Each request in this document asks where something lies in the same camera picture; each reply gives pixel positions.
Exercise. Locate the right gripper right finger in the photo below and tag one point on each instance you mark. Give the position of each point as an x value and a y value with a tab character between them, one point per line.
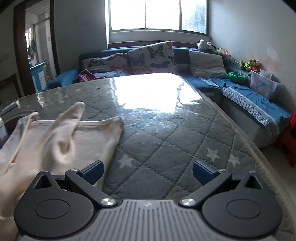
213	181

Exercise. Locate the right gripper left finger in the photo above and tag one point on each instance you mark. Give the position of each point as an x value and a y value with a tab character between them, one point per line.
82	182

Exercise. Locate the cream white garment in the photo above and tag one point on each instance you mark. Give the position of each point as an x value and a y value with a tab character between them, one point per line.
54	145

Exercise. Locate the blue corner sofa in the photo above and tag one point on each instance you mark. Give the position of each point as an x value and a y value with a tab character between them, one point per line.
262	120

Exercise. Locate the red plastic stool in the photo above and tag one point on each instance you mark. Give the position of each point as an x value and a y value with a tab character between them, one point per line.
288	141

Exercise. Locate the black round induction cooktop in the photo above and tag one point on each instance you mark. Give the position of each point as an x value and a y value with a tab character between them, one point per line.
8	124

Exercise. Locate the pink purple cloth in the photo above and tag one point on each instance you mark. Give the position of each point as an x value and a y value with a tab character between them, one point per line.
85	76

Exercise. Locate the green plastic bowl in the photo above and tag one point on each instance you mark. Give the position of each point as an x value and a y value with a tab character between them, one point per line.
236	77

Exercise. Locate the grey remote control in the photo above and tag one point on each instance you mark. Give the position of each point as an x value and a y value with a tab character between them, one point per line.
11	106

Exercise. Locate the clear plastic storage box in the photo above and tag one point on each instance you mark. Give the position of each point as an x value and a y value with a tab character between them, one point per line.
264	86

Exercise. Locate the grey cushion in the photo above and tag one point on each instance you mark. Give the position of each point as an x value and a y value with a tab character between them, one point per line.
206	65

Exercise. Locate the blue white small cabinet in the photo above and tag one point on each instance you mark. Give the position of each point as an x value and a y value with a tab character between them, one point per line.
39	77

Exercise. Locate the long butterfly print pillow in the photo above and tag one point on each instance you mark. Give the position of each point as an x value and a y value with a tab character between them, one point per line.
111	66

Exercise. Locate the colourful plush toys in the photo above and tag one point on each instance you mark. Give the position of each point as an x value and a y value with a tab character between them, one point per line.
250	65

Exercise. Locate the large butterfly print pillow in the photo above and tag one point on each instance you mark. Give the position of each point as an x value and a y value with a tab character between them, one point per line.
154	58

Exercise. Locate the white plush toy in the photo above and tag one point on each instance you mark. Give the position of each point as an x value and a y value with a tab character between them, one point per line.
205	46

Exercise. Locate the dark wooden door frame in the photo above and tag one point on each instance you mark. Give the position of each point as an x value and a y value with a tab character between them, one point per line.
20	45

